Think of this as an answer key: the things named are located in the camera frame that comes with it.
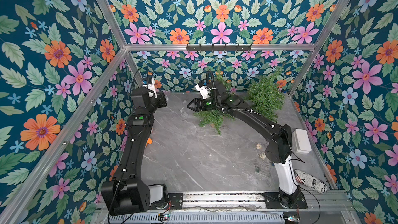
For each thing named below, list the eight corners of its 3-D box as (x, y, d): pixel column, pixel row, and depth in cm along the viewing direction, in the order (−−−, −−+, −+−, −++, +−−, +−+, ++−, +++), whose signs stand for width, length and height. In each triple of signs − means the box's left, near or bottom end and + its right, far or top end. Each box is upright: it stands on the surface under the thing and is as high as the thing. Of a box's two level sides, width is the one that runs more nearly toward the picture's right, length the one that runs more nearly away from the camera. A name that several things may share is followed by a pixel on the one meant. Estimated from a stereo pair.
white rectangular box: (295, 153, 91) (299, 149, 87) (291, 131, 101) (294, 127, 97) (308, 155, 90) (313, 151, 86) (303, 133, 100) (307, 129, 96)
